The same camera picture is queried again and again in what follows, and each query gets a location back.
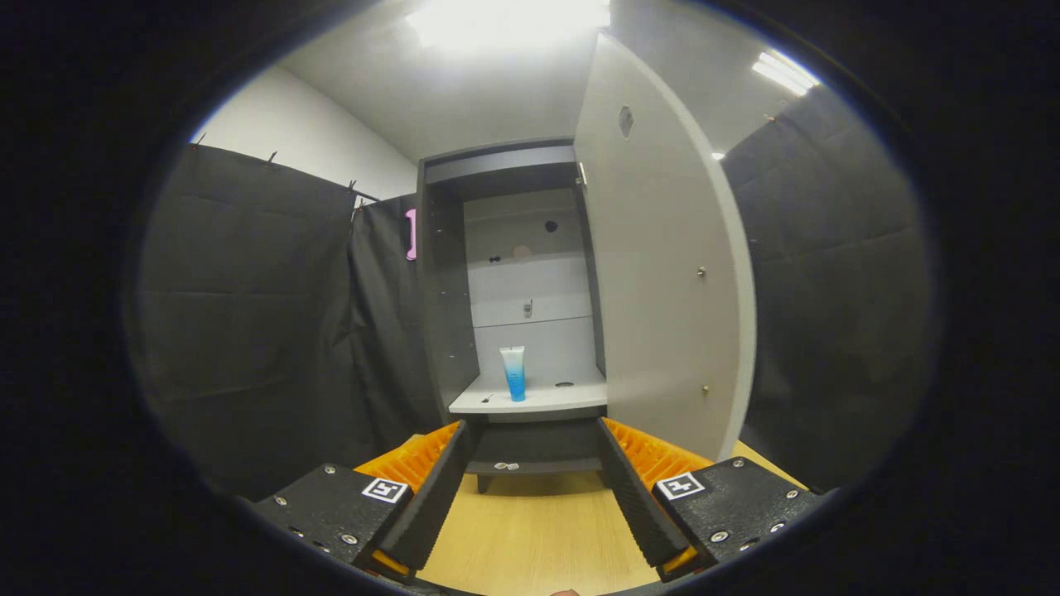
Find grey cabinet shelf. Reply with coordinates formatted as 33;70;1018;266
448;368;608;423

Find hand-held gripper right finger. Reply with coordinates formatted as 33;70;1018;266
596;416;829;582

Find large ceiling light panel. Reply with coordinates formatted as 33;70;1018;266
404;0;612;55

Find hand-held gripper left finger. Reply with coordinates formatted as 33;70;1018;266
248;419;473;585

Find beige cabinet door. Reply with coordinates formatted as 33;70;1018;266
573;31;757;463

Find blue and white tube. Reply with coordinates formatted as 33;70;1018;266
499;346;527;403

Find long ceiling light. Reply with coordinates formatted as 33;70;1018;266
750;50;821;97

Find black backdrop cloth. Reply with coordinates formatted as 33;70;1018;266
132;83;941;502

